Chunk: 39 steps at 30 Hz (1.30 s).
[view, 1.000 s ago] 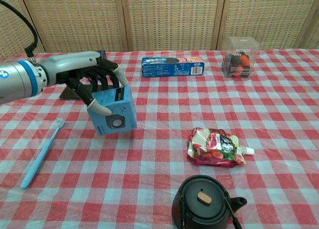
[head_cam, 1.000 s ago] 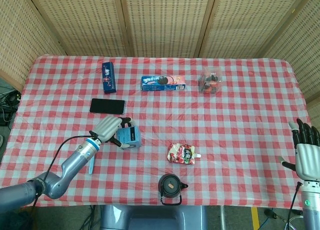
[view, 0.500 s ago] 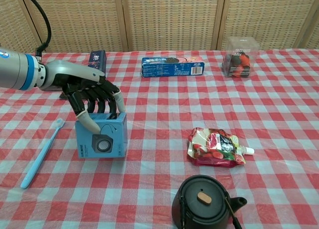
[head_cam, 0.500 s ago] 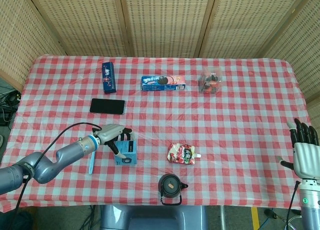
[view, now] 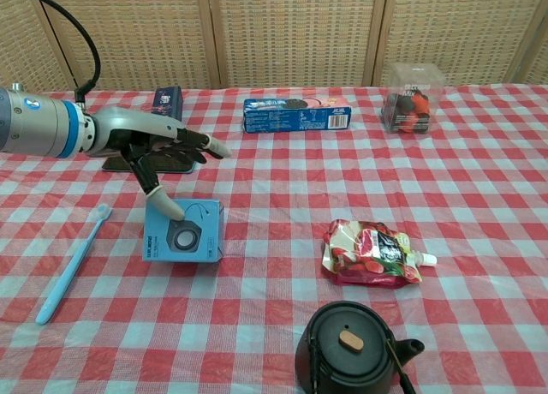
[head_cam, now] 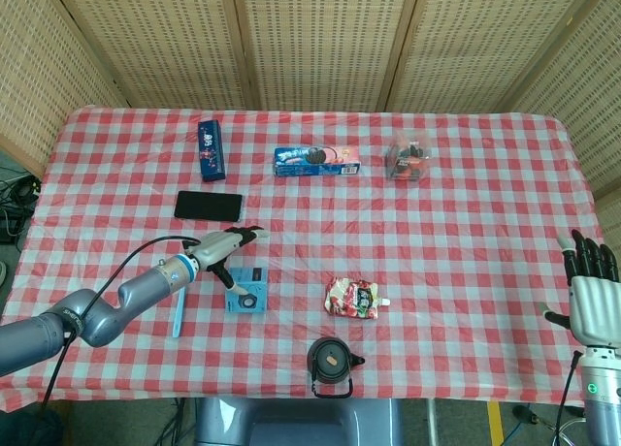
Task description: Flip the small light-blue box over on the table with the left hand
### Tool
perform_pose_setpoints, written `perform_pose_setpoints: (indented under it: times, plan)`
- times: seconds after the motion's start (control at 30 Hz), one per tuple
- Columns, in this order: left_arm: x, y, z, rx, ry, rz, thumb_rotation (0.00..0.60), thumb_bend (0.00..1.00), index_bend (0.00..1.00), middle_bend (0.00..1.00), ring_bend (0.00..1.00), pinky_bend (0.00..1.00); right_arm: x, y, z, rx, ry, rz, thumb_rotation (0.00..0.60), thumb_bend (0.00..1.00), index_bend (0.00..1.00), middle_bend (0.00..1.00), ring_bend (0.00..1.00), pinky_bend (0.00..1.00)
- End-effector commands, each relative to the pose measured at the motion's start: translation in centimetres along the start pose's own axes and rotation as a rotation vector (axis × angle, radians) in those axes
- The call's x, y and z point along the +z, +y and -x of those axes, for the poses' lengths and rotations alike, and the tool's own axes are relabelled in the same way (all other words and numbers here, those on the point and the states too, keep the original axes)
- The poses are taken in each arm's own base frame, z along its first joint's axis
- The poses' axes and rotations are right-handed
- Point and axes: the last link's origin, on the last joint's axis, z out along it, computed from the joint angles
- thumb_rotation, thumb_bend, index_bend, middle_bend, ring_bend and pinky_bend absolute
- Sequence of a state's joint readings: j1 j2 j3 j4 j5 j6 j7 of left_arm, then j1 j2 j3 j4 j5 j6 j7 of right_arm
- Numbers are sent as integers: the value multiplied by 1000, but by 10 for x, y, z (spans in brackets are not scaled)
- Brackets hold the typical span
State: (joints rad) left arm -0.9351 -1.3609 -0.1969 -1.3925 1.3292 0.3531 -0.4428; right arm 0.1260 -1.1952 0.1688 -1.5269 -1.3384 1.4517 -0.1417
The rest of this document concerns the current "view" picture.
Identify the light blue toothbrush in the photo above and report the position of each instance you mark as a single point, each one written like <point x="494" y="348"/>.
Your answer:
<point x="73" y="265"/>

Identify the woven folding screen panel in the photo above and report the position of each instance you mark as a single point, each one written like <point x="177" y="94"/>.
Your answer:
<point x="295" y="34"/>
<point x="537" y="64"/>
<point x="141" y="34"/>
<point x="21" y="43"/>
<point x="458" y="25"/>

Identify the red white checkered tablecloth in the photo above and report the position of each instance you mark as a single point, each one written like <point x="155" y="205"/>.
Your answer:
<point x="274" y="291"/>

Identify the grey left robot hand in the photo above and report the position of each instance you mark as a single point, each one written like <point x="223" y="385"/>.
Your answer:
<point x="128" y="124"/>

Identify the dark blue patterned box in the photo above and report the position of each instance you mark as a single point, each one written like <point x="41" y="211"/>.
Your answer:
<point x="169" y="98"/>

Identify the black teapot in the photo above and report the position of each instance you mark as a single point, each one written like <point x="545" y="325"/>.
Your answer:
<point x="342" y="377"/>

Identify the blue cookie box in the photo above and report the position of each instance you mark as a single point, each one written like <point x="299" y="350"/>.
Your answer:
<point x="295" y="117"/>

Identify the black teapot lid wooden knob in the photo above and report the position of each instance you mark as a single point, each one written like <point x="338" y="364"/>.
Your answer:
<point x="349" y="340"/>

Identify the red spouted drink pouch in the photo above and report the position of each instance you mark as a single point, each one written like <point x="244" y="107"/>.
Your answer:
<point x="372" y="252"/>

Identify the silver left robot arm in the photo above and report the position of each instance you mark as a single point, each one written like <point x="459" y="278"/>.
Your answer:
<point x="38" y="124"/>

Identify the small light blue speaker box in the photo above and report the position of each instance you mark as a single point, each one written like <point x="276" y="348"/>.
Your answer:
<point x="188" y="240"/>

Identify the clear plastic snack box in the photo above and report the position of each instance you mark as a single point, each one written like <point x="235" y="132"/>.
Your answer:
<point x="411" y="107"/>

